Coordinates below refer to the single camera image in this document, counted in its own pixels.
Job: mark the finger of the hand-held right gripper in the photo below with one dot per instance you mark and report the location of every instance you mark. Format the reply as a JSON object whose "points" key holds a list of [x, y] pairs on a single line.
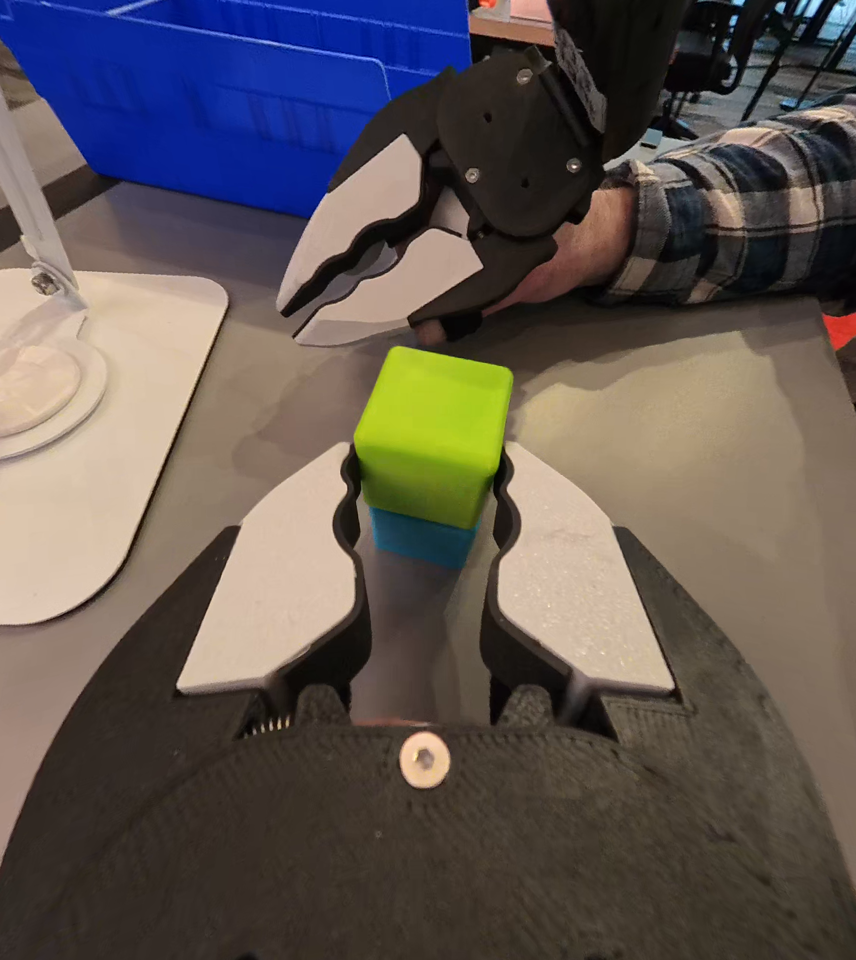
{"points": [[398, 289], [356, 217]]}

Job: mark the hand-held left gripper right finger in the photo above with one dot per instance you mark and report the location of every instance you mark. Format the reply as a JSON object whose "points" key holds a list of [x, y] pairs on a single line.
{"points": [[574, 585]]}

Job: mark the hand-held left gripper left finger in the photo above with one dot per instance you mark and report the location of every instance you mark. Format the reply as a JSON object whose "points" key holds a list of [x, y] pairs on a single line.
{"points": [[278, 577]]}

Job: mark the blue cube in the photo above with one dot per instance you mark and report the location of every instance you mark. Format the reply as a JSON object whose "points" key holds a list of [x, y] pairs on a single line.
{"points": [[420, 541]]}

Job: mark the green cube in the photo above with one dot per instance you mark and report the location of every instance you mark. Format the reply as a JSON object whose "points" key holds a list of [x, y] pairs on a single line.
{"points": [[428, 442]]}

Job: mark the person's right forearm plaid sleeve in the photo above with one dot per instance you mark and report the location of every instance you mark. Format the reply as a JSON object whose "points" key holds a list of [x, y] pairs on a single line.
{"points": [[758, 202]]}

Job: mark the grey desk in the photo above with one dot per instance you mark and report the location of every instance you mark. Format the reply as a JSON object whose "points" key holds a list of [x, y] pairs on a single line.
{"points": [[660, 450]]}

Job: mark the person's right hand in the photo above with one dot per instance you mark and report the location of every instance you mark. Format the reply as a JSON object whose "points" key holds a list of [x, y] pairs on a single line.
{"points": [[585, 247]]}

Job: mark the wooden table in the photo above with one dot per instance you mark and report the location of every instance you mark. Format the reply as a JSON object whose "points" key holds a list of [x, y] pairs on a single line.
{"points": [[510, 30]]}

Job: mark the blue plastic bin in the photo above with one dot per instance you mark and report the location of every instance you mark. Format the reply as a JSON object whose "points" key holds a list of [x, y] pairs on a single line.
{"points": [[195, 112]]}

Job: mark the black office chair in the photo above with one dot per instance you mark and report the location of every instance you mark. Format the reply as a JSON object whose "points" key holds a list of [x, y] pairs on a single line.
{"points": [[705, 52]]}

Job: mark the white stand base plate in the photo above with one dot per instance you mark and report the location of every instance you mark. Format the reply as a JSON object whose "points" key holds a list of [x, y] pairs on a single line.
{"points": [[97, 487]]}

